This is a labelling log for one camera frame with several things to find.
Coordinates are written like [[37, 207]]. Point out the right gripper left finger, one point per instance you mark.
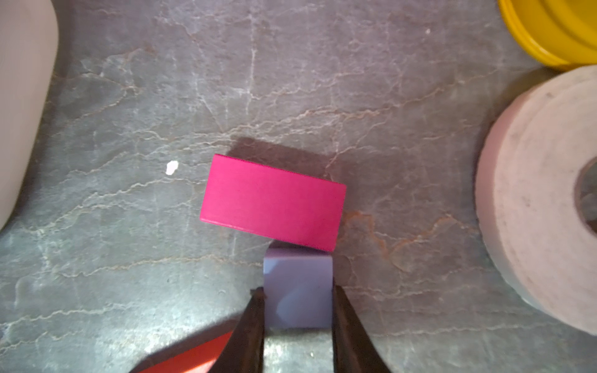
[[244, 352]]

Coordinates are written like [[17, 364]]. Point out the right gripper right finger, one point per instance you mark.
[[353, 349]]

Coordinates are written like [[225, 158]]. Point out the small blue cube block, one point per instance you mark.
[[298, 288]]

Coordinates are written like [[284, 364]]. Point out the red block right cluster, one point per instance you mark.
[[198, 359]]

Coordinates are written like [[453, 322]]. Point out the magenta flat block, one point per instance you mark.
[[274, 203]]

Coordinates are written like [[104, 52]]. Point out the white tape roll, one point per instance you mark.
[[527, 197]]

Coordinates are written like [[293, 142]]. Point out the yellow pen holder can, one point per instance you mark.
[[558, 34]]

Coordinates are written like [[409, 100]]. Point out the white plastic tray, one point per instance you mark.
[[29, 45]]

